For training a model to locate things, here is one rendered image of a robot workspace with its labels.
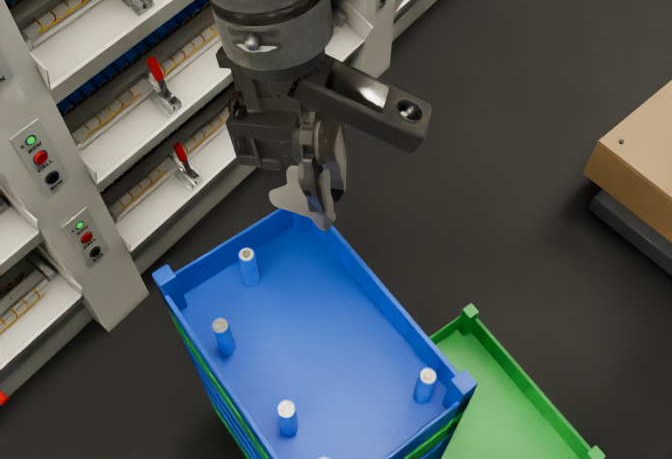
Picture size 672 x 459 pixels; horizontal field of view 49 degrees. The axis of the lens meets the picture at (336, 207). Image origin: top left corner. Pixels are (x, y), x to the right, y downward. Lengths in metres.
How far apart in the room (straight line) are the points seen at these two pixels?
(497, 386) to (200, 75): 0.69
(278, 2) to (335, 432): 0.46
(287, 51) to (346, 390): 0.41
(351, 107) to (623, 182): 0.85
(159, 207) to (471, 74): 0.74
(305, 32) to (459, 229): 0.88
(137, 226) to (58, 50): 0.39
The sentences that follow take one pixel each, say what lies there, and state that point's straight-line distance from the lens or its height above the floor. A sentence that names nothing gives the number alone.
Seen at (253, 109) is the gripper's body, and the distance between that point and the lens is 0.65.
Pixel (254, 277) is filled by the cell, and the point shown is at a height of 0.42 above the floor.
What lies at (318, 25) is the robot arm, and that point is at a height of 0.79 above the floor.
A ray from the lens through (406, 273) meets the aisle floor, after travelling 1.34.
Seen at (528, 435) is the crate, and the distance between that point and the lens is 1.26.
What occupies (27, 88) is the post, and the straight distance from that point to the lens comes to 0.90.
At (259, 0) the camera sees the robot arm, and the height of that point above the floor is 0.83.
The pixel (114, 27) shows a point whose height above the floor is 0.55.
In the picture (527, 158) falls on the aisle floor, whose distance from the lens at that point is 1.52.
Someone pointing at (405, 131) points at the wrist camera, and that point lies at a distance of 0.61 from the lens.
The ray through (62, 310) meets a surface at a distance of 1.21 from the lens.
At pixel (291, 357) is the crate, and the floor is 0.40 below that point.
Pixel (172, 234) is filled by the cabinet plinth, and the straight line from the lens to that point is 1.37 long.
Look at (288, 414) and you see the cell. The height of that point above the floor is 0.47.
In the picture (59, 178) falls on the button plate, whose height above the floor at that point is 0.41.
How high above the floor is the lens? 1.19
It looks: 58 degrees down
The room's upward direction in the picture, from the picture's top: straight up
